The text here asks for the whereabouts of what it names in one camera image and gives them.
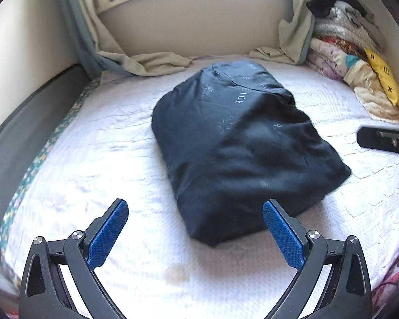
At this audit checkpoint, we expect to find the dark grey headboard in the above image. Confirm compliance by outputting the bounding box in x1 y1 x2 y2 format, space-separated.
0 64 90 227

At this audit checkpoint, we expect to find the beige curtain right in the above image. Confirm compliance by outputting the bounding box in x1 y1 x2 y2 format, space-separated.
248 0 315 65

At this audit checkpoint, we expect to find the black garment on pile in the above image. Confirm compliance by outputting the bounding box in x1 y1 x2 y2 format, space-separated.
306 0 368 18

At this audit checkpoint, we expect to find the beige curtain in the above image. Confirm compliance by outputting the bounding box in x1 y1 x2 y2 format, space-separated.
248 0 315 65
60 0 192 78

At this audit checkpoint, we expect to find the yellow patterned pillow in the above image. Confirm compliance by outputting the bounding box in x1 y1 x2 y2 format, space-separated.
365 48 399 108

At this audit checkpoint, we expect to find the green floral bed sheet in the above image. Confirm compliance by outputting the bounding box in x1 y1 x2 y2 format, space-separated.
0 77 101 290

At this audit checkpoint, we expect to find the beige curtain left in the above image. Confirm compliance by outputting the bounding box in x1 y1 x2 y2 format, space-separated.
60 0 192 78

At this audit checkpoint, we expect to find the dark navy satin jacket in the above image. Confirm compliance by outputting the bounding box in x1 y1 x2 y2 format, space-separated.
151 61 351 247

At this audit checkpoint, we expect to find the pile of folded quilts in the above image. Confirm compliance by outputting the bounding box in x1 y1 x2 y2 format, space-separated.
306 1 399 124

